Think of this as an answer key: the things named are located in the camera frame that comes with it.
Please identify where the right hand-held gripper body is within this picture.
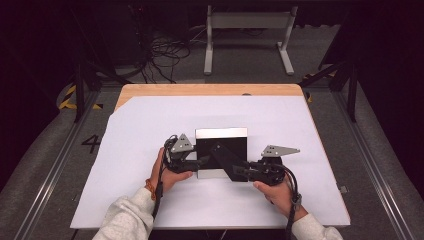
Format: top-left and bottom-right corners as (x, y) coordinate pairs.
(249, 144), (301, 187)

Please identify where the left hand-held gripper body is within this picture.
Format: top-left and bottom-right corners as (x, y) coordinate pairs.
(163, 133), (201, 175)

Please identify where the black square box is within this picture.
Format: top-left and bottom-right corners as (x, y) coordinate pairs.
(194, 127), (250, 183)

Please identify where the person's right hand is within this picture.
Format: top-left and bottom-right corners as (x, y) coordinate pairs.
(252, 176), (308, 220)

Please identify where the person's left hand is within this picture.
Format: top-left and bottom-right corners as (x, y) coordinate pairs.
(148, 147), (194, 194)

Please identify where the black metal stand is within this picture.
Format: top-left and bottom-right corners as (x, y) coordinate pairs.
(298, 59), (360, 123)
(70, 6), (134, 123)

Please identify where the yellow and black floor tape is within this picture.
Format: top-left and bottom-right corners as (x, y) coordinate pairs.
(58, 84), (104, 111)

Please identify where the grey metal stand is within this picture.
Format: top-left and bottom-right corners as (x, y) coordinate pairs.
(203, 4), (299, 76)

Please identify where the right hand-held gripper black cable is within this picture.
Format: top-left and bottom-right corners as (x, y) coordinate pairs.
(273, 163), (303, 240)

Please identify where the orange bead bracelet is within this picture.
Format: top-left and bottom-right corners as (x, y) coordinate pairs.
(144, 178), (157, 201)

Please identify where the tangle of black floor cables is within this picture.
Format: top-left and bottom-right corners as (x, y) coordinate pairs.
(138, 28), (203, 85)

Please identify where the metal floor rail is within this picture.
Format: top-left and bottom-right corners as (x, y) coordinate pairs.
(333, 89), (415, 240)
(14, 89), (102, 240)

